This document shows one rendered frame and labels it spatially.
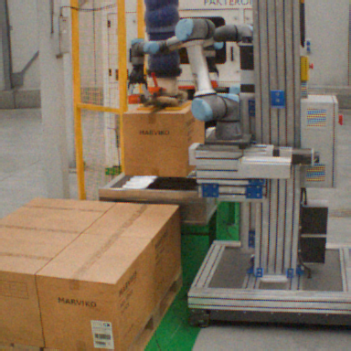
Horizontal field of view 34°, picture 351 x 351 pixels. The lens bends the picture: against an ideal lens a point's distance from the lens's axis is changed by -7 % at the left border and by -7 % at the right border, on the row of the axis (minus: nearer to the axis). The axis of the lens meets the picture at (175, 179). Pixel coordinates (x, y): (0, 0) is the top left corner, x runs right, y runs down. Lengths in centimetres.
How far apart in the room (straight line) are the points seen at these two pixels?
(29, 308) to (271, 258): 140
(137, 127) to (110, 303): 146
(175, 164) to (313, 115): 105
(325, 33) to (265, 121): 922
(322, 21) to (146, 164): 893
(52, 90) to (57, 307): 230
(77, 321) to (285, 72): 166
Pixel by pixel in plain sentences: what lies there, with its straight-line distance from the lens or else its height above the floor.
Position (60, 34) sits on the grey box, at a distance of 458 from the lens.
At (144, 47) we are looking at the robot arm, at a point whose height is 152.
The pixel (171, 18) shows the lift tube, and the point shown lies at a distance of 388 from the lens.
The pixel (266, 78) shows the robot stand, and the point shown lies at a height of 134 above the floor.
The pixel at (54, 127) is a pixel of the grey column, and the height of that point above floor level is 89.
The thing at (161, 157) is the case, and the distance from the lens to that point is 375.
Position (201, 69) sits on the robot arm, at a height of 140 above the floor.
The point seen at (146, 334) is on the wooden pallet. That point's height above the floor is 2.
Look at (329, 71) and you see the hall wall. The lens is 1236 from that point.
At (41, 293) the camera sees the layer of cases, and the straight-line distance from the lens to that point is 278.
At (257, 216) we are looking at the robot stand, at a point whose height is 58.
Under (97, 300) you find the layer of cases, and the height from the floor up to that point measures 45.
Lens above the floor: 160
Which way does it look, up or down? 14 degrees down
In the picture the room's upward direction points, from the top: 2 degrees counter-clockwise
